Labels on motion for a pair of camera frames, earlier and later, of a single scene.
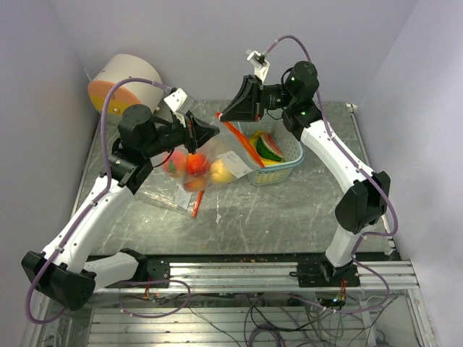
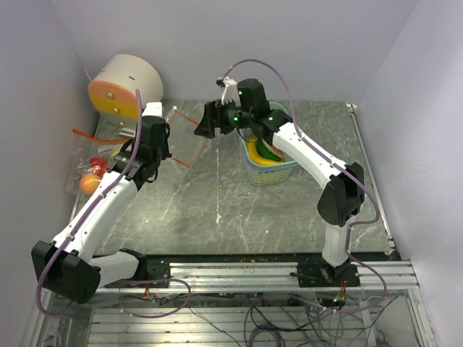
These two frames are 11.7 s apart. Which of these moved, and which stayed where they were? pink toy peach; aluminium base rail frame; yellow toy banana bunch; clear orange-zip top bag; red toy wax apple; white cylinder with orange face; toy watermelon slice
Moved: pink toy peach; clear orange-zip top bag; red toy wax apple
Stayed: toy watermelon slice; white cylinder with orange face; aluminium base rail frame; yellow toy banana bunch
